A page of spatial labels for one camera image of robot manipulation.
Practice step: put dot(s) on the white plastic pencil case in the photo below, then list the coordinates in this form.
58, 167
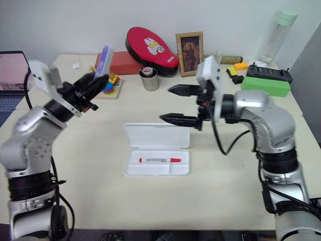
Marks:
156, 150

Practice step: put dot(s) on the laptop computer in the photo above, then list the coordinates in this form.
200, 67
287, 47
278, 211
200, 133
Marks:
11, 75

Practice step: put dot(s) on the brown cylinder roll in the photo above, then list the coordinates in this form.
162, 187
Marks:
232, 59

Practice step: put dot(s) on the black small block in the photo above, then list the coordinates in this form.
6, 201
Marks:
237, 79

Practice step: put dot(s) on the purple white upright box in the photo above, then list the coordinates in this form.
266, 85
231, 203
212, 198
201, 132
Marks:
104, 61

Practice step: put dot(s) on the black remote controller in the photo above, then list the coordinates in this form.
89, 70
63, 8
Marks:
269, 73

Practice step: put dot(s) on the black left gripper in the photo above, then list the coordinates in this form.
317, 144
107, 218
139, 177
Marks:
72, 96

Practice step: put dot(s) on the red whiteboard marker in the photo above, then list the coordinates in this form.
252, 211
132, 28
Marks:
160, 160

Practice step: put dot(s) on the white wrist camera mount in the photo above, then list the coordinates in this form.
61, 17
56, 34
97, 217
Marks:
210, 70
43, 75

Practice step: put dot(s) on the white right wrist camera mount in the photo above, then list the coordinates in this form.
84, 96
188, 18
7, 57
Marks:
210, 70

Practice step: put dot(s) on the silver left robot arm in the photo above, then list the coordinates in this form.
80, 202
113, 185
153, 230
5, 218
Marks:
30, 150

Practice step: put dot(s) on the red white item in cup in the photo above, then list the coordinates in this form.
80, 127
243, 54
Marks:
148, 71

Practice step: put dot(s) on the red oval cartoon case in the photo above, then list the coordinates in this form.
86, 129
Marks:
150, 47

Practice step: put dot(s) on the clear glass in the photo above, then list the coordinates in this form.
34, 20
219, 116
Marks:
217, 56

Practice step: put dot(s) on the clear bottle green lid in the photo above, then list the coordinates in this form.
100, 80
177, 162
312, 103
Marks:
276, 37

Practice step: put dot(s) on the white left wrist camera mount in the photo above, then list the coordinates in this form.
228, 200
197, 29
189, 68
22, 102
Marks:
43, 75

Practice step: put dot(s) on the wooden portrait picture frame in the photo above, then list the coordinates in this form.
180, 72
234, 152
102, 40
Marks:
189, 54

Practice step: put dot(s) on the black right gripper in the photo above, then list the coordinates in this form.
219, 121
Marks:
207, 105

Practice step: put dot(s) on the yellow and black block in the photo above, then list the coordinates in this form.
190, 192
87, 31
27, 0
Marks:
232, 71

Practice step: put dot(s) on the green rectangular box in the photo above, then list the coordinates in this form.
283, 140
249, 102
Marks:
265, 86

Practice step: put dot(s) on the colourful wooden stacking toy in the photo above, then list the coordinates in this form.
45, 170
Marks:
111, 88

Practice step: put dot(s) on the red rectangular box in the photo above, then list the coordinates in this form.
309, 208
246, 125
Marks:
124, 62

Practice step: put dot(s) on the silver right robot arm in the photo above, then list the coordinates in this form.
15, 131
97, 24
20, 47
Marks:
273, 130

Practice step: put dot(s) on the metal cup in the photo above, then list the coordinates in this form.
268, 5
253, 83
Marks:
149, 81

